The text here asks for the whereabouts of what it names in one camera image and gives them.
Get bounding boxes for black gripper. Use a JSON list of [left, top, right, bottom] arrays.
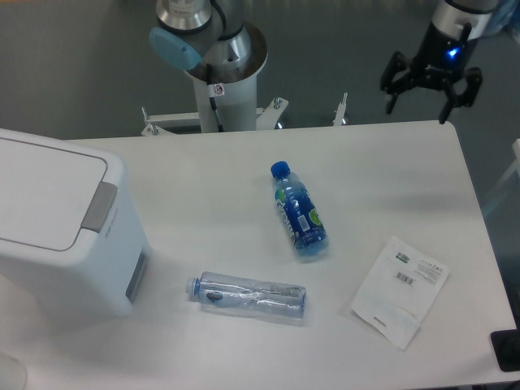
[[379, 22, 483, 125]]

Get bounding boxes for blue plastic bag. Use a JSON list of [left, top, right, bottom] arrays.
[[483, 0, 519, 37]]

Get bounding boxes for black pedestal cable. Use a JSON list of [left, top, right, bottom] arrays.
[[205, 63, 225, 132]]

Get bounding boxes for white trash can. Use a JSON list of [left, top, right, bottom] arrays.
[[1, 129, 151, 316]]

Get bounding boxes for clear crushed plastic bottle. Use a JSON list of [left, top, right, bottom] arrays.
[[185, 271, 307, 324]]

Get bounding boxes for blue labelled plastic bottle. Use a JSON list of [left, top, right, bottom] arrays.
[[271, 161, 328, 261]]

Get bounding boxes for white frame at right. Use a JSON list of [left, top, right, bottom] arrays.
[[481, 139, 519, 219]]

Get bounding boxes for white pedestal base frame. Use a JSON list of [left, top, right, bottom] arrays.
[[141, 92, 349, 137]]

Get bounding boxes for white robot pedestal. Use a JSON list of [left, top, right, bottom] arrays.
[[186, 21, 268, 133]]

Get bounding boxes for white plastic package bag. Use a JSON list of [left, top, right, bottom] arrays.
[[351, 236, 449, 350]]

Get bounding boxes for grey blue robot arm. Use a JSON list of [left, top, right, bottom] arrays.
[[149, 1, 497, 123]]

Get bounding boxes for black device at table edge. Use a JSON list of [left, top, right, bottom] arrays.
[[490, 329, 519, 372]]

